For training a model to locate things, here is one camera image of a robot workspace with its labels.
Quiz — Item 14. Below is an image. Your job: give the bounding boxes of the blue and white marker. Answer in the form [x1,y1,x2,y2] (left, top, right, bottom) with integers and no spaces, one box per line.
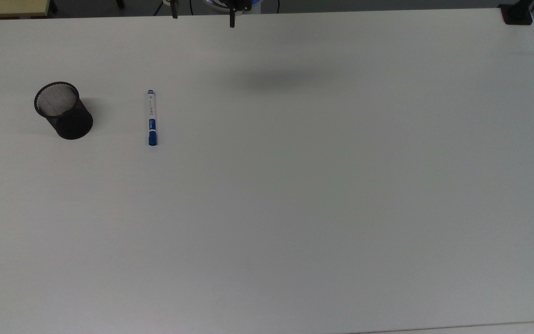
[147,90,158,147]

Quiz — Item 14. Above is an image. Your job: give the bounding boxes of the black mesh pen cup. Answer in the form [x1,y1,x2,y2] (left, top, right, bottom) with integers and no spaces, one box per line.
[34,82,94,140]

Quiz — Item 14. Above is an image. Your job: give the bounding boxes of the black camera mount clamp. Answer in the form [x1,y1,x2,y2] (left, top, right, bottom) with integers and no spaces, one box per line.
[498,0,534,26]

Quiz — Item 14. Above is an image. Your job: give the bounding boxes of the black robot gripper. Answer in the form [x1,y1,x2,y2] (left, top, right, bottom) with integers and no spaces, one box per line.
[228,0,253,28]

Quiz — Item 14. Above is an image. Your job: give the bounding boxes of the beige wooden desk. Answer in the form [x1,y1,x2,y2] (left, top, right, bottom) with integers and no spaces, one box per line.
[0,0,51,19]

